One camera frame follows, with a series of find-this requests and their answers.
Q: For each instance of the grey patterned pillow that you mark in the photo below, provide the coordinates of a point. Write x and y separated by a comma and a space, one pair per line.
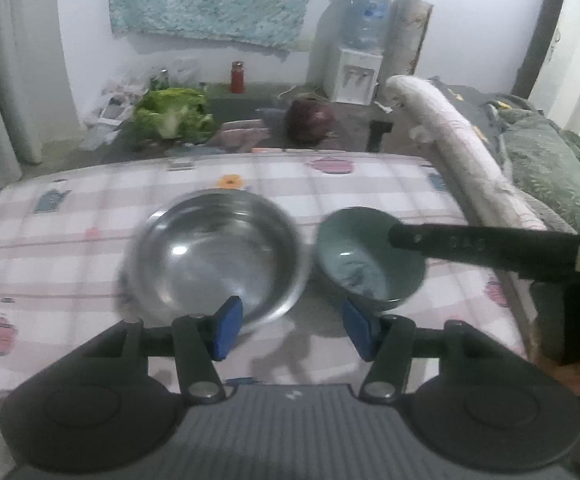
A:
544, 170

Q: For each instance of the red bottle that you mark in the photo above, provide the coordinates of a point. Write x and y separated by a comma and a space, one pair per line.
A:
237, 79

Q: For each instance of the rolled floor mat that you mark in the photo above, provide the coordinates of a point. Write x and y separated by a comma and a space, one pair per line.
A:
408, 35

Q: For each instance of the white curtain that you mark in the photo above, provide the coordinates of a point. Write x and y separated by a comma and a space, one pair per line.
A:
10, 70

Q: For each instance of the grey blanket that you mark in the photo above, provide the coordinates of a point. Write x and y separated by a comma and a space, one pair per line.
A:
469, 100

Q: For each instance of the large steel bowl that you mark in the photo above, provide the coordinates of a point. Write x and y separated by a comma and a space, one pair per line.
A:
210, 250

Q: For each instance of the plaid printed tablecloth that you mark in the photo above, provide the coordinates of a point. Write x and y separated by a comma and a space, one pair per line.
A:
70, 260

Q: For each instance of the green lettuce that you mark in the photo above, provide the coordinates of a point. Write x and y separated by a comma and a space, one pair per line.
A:
175, 112

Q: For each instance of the white water dispenser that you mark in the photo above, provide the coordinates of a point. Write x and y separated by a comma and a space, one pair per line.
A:
357, 75

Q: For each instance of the dark red round pot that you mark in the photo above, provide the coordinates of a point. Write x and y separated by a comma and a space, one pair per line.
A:
309, 121

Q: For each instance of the teal wall cloth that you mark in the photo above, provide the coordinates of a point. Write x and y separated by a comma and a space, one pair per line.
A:
210, 0

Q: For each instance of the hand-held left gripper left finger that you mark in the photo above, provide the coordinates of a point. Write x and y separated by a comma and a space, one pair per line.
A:
226, 329

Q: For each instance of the white door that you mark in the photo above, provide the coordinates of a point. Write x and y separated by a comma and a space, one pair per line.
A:
579, 35

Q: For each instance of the green ceramic bowl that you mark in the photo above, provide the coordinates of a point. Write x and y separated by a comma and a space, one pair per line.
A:
349, 260

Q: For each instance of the small black object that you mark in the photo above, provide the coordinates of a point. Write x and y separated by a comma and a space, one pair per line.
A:
380, 135

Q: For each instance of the pink packet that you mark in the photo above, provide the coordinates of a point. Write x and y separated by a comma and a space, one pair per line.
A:
242, 136

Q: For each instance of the large water bottle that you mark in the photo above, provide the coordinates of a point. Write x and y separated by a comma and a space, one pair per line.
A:
367, 17

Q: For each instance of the rolled white blanket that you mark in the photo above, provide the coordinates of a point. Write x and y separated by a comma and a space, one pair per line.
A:
454, 140

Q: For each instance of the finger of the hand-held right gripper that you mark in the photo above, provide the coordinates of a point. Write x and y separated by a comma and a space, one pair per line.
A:
469, 246

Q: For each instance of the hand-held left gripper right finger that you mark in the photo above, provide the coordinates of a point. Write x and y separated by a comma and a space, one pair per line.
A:
357, 330

